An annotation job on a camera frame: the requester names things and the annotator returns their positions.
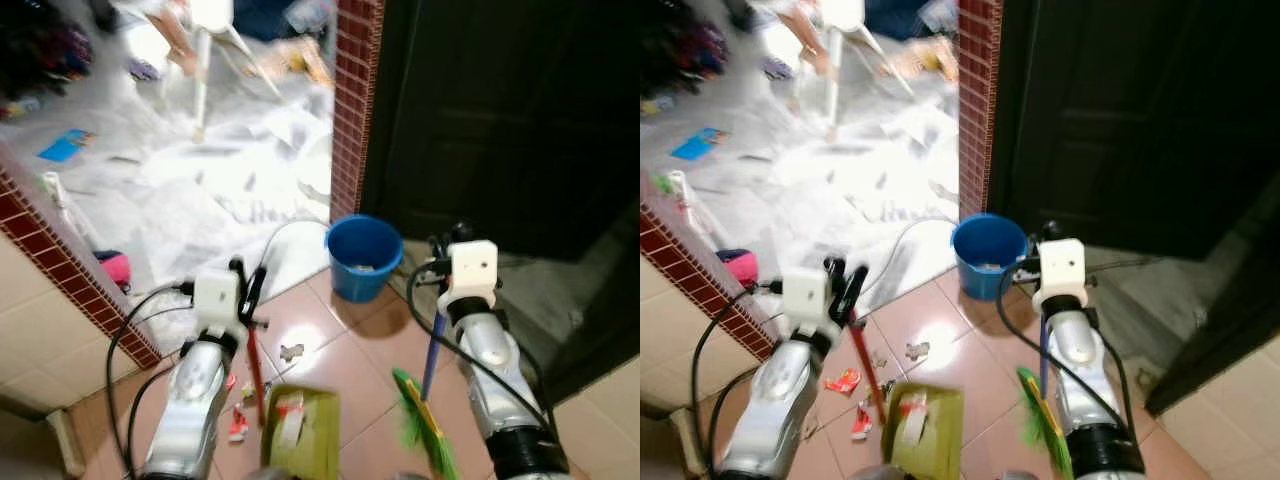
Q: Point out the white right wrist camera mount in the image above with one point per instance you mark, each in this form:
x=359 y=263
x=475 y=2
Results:
x=1062 y=265
x=472 y=268

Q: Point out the white plastic chair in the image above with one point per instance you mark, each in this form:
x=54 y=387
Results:
x=838 y=40
x=205 y=40

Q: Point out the yellow and orange toy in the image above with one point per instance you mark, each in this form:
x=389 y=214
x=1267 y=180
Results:
x=930 y=58
x=305 y=60

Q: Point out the dark pile of clothes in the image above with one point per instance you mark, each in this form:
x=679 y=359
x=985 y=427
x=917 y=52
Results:
x=40 y=45
x=680 y=45

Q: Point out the blue booklet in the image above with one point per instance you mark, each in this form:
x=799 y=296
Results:
x=66 y=146
x=699 y=144

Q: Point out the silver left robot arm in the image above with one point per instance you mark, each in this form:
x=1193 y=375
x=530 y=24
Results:
x=775 y=405
x=190 y=400

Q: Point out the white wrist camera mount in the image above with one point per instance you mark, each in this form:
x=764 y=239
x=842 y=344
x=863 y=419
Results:
x=472 y=268
x=1062 y=265
x=806 y=296
x=217 y=297

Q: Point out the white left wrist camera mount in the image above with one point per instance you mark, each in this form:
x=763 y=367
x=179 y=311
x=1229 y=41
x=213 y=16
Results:
x=217 y=297
x=806 y=296

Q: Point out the pink and dark bag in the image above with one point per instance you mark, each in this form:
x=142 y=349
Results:
x=116 y=270
x=740 y=268

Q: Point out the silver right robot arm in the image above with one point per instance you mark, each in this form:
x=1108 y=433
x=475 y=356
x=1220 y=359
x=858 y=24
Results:
x=490 y=350
x=1075 y=350

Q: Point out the red and white wrapper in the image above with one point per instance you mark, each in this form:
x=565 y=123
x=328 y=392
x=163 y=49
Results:
x=861 y=423
x=238 y=425

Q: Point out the white floor sheet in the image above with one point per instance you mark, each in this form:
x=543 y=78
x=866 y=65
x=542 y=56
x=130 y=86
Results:
x=180 y=190
x=810 y=190

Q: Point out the dark wooden door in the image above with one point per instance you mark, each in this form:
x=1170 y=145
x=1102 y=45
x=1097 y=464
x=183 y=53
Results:
x=500 y=110
x=1130 y=110

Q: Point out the blue plastic bucket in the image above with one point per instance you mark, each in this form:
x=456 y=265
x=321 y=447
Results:
x=362 y=255
x=988 y=252

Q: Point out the crumpled grey paper scrap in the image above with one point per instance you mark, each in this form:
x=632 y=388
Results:
x=292 y=352
x=917 y=350

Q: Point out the small purple object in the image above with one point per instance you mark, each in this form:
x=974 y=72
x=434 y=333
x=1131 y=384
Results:
x=778 y=68
x=142 y=70

